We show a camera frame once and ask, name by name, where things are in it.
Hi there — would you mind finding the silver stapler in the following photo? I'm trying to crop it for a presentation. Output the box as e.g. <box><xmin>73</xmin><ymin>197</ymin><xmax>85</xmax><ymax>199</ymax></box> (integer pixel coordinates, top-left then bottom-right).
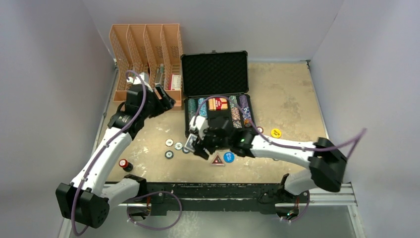
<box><xmin>155</xmin><ymin>63</ymin><xmax>164</xmax><ymax>89</ymax></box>

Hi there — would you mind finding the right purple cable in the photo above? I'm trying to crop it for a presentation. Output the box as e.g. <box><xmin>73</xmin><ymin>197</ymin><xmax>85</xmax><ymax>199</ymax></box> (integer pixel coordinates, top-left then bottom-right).
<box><xmin>195</xmin><ymin>95</ymin><xmax>367</xmax><ymax>160</ymax></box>

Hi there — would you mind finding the red triangle dealer token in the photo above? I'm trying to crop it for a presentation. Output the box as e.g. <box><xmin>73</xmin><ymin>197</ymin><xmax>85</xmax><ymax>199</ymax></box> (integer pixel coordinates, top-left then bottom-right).
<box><xmin>210</xmin><ymin>153</ymin><xmax>225</xmax><ymax>167</ymax></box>

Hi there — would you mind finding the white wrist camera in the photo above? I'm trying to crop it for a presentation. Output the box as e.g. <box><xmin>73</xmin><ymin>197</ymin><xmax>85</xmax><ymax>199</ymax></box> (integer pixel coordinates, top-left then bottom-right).
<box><xmin>126</xmin><ymin>72</ymin><xmax>153</xmax><ymax>92</ymax></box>
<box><xmin>189</xmin><ymin>115</ymin><xmax>209</xmax><ymax>135</ymax></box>

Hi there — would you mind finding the blue round button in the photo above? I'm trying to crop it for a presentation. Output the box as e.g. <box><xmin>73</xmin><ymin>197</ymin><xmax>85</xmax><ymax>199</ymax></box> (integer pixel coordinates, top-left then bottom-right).
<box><xmin>223</xmin><ymin>152</ymin><xmax>235</xmax><ymax>163</ymax></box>

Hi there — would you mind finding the white red small box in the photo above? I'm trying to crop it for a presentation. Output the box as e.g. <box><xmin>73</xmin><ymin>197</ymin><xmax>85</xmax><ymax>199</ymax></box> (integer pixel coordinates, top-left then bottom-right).
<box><xmin>168</xmin><ymin>74</ymin><xmax>182</xmax><ymax>91</ymax></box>

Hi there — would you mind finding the black poker chip case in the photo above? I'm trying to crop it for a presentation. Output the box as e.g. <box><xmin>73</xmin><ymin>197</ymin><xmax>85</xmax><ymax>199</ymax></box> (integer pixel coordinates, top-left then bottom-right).
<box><xmin>180</xmin><ymin>51</ymin><xmax>256</xmax><ymax>137</ymax></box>

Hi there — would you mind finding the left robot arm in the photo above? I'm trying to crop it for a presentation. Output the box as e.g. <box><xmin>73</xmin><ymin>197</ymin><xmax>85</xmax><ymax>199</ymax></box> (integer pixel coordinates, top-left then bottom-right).
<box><xmin>55</xmin><ymin>84</ymin><xmax>175</xmax><ymax>230</ymax></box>

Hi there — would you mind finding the yellow big blind button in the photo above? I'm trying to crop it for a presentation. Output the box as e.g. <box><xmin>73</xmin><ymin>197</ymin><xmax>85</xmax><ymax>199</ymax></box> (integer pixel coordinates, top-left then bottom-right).
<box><xmin>270</xmin><ymin>128</ymin><xmax>282</xmax><ymax>138</ymax></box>

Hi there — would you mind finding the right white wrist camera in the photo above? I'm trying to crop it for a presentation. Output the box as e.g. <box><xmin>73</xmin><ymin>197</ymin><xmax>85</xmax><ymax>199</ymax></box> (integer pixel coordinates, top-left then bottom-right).
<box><xmin>189</xmin><ymin>115</ymin><xmax>209</xmax><ymax>135</ymax></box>

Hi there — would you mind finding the green white chip stack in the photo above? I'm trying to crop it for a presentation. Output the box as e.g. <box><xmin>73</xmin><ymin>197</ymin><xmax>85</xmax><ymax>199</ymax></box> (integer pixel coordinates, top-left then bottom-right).
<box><xmin>229</xmin><ymin>95</ymin><xmax>238</xmax><ymax>109</ymax></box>

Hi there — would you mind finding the red gold card deck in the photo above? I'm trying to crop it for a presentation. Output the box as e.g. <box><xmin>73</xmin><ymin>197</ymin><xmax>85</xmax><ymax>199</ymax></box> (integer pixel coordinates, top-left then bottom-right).
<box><xmin>208</xmin><ymin>97</ymin><xmax>229</xmax><ymax>111</ymax></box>

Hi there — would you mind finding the orange blue chip stack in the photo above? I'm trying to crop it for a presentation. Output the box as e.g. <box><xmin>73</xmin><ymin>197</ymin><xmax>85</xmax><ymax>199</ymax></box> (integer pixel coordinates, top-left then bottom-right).
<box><xmin>231</xmin><ymin>107</ymin><xmax>242</xmax><ymax>128</ymax></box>

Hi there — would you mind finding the white chip far left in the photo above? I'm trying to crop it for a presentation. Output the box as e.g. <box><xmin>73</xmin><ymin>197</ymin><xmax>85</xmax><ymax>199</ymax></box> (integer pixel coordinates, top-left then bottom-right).
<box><xmin>165</xmin><ymin>139</ymin><xmax>174</xmax><ymax>147</ymax></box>

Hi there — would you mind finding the red yellow chip stack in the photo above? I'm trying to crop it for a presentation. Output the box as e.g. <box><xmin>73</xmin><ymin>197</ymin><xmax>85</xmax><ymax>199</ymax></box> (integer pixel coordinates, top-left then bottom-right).
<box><xmin>244</xmin><ymin>119</ymin><xmax>253</xmax><ymax>127</ymax></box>

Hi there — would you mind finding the dark teal chip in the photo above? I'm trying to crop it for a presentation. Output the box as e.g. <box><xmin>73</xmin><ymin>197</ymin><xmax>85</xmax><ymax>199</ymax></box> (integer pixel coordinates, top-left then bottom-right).
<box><xmin>182</xmin><ymin>147</ymin><xmax>190</xmax><ymax>154</ymax></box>

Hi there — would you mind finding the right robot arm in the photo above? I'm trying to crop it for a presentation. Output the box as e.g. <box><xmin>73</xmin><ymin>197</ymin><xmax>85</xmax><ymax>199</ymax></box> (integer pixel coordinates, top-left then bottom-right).
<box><xmin>185</xmin><ymin>116</ymin><xmax>347</xmax><ymax>202</ymax></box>

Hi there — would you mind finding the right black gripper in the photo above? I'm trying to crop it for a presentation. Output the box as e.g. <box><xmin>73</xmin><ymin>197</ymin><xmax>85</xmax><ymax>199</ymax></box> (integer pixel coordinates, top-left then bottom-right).
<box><xmin>193</xmin><ymin>125</ymin><xmax>232</xmax><ymax>160</ymax></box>

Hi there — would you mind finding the red black stamp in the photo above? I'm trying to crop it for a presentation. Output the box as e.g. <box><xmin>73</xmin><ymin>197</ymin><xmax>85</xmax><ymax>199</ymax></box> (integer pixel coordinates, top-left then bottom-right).
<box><xmin>118</xmin><ymin>159</ymin><xmax>134</xmax><ymax>172</ymax></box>

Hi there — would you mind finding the purple chip stack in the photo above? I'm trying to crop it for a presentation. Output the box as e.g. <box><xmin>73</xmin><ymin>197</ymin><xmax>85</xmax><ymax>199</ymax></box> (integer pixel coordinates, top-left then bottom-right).
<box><xmin>239</xmin><ymin>95</ymin><xmax>249</xmax><ymax>111</ymax></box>

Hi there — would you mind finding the white teal chip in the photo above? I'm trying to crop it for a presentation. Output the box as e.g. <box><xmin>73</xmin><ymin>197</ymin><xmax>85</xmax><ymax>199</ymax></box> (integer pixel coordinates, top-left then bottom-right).
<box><xmin>174</xmin><ymin>142</ymin><xmax>183</xmax><ymax>150</ymax></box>

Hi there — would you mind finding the light blue chip stack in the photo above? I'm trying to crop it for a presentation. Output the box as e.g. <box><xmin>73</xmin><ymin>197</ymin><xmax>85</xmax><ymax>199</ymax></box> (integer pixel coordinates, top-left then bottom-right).
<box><xmin>198</xmin><ymin>98</ymin><xmax>208</xmax><ymax>118</ymax></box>

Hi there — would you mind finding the blue white chip stack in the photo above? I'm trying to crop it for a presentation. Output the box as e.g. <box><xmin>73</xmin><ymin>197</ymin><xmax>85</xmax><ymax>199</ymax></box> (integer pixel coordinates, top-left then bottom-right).
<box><xmin>242</xmin><ymin>107</ymin><xmax>252</xmax><ymax>120</ymax></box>

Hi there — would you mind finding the peach plastic desk organizer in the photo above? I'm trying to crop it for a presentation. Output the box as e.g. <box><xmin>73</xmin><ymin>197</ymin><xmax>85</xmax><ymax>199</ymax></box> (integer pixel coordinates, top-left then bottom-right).
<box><xmin>109</xmin><ymin>24</ymin><xmax>183</xmax><ymax>111</ymax></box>

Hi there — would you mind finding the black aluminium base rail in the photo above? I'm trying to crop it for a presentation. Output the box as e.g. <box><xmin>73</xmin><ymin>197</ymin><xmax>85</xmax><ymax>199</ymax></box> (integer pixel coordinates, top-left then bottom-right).
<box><xmin>93</xmin><ymin>181</ymin><xmax>357</xmax><ymax>216</ymax></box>

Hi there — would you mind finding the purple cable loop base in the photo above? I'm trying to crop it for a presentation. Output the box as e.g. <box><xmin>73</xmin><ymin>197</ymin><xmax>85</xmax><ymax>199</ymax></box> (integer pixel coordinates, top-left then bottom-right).
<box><xmin>126</xmin><ymin>191</ymin><xmax>183</xmax><ymax>231</ymax></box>

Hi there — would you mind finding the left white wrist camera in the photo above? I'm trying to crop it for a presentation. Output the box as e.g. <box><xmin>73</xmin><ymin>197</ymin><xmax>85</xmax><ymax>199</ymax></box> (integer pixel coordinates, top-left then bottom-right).
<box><xmin>126</xmin><ymin>72</ymin><xmax>153</xmax><ymax>92</ymax></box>

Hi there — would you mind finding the blue card deck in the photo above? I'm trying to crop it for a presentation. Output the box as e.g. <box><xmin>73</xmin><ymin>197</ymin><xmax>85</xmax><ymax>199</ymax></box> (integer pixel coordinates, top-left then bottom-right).
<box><xmin>184</xmin><ymin>134</ymin><xmax>198</xmax><ymax>152</ymax></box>

